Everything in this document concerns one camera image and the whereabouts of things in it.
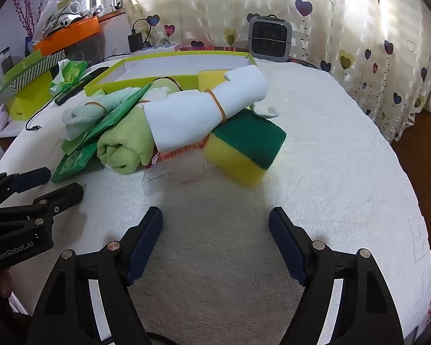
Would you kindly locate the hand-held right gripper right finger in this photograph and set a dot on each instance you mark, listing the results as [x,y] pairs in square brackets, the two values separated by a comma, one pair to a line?
[287,248]

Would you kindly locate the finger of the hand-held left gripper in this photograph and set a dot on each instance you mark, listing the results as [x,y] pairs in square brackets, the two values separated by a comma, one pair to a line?
[32,179]
[68,193]

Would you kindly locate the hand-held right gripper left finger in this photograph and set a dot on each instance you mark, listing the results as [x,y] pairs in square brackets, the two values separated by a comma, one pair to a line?
[143,248]

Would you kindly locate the clear red-printed plastic packet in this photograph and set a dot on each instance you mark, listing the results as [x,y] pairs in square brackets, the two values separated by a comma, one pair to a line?
[165,176]

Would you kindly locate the green cloth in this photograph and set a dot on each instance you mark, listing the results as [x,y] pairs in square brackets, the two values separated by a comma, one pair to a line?
[125,143]

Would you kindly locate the pale mint towel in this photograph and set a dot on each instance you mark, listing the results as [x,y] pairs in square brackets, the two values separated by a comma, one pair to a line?
[82,115]

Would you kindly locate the yellow green sponge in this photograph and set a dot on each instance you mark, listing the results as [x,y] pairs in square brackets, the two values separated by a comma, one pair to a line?
[210,79]
[237,158]

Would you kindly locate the lime green cardboard box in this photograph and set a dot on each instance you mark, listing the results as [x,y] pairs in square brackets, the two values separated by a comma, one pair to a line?
[104,79]

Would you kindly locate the white towel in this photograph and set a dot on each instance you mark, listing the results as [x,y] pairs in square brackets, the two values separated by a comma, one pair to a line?
[186,115]

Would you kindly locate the person's left hand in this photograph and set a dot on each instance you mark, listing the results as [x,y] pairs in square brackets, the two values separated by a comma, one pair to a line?
[1,284]

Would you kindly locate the black remote control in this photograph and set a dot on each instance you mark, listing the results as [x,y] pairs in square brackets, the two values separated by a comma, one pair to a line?
[79,88]

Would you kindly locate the lime green striped box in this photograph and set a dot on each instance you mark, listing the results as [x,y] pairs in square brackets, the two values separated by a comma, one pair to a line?
[28,75]

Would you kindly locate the green tissue packet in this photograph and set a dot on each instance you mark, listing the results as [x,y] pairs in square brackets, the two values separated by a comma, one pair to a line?
[70,72]

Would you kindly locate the dark jar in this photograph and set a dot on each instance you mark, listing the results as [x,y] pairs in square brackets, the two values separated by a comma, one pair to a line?
[5,59]

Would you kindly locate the dark glass tank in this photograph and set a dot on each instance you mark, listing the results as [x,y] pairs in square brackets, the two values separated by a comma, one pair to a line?
[82,48]

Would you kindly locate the orange tray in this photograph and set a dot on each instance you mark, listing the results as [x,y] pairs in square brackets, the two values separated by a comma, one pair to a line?
[68,36]

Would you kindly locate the pink blossom branches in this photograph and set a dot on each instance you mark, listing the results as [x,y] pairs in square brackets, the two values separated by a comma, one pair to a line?
[28,21]

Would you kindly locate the black power adapter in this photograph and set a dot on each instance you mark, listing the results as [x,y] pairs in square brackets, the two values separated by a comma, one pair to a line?
[134,42]

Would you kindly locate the white packaging clutter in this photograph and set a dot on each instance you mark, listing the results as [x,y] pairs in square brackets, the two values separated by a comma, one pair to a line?
[68,14]

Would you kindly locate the white power strip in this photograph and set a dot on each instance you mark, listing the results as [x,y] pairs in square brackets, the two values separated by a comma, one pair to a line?
[161,47]

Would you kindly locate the grey fan heater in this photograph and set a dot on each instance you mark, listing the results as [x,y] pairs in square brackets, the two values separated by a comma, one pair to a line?
[269,37]

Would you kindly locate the heart print curtain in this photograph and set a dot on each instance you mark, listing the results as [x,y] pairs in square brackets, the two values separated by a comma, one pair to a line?
[237,0]

